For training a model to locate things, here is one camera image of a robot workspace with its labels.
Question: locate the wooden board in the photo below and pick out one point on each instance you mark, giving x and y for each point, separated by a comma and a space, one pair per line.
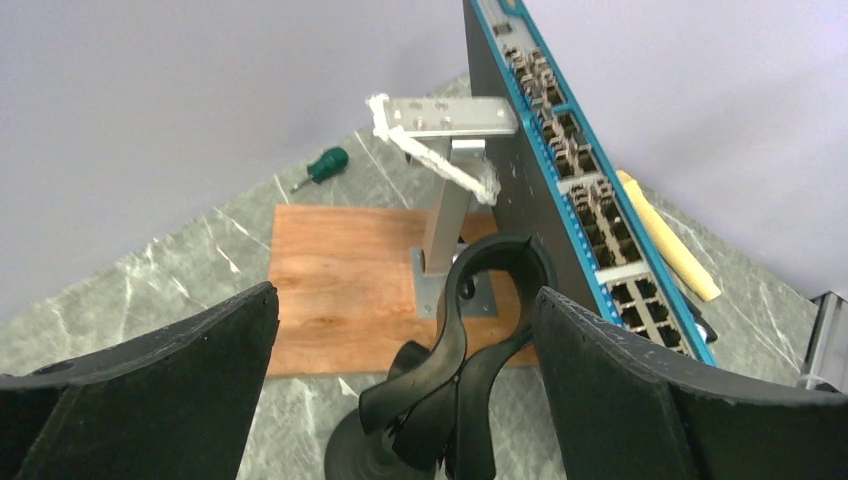
346, 291

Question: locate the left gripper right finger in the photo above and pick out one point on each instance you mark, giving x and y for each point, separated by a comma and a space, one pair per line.
624, 407

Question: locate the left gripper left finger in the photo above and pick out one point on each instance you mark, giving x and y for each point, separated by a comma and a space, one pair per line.
175, 403

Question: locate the green handled screwdriver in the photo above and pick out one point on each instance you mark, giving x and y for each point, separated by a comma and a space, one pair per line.
331, 162

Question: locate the blue network switch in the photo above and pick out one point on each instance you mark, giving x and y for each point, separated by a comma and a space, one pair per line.
557, 181

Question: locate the white metal bracket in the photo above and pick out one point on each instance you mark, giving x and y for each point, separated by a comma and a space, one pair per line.
447, 136

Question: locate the yellow microphone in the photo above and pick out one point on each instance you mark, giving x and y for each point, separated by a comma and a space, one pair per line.
671, 248

